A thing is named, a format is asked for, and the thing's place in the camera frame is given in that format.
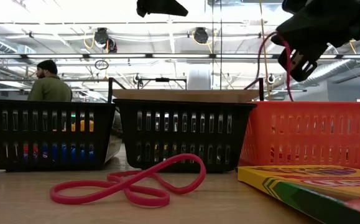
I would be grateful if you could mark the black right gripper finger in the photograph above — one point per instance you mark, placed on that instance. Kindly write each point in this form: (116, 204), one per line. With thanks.
(298, 67)

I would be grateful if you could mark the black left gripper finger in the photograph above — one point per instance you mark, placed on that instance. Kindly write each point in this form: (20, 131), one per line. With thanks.
(161, 7)

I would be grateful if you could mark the red rubber band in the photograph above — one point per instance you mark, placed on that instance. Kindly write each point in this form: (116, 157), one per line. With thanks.
(289, 84)
(202, 174)

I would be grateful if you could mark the small black ceiling reel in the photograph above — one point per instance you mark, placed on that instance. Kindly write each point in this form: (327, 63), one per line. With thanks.
(270, 78)
(136, 79)

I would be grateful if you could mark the orange plastic basket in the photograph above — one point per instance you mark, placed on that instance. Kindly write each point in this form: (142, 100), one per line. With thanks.
(307, 109)

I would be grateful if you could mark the long ceiling light bar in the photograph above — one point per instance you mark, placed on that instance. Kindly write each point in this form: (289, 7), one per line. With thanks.
(179, 56)

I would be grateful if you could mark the white building column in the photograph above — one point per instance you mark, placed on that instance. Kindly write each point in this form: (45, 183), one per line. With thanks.
(198, 79)

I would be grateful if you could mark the wooden riser shelf black legs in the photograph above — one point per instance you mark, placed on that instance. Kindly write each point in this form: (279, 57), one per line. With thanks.
(186, 96)

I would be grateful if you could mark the black plastic basket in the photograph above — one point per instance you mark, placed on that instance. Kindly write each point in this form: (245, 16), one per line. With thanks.
(43, 105)
(182, 107)

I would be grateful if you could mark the Crayola crayon box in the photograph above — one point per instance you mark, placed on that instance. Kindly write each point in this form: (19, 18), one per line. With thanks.
(307, 186)

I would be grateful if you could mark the person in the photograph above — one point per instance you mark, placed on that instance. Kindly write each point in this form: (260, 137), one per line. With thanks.
(50, 90)

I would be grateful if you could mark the distant black metal frame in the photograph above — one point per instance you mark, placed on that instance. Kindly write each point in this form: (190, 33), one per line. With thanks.
(162, 79)

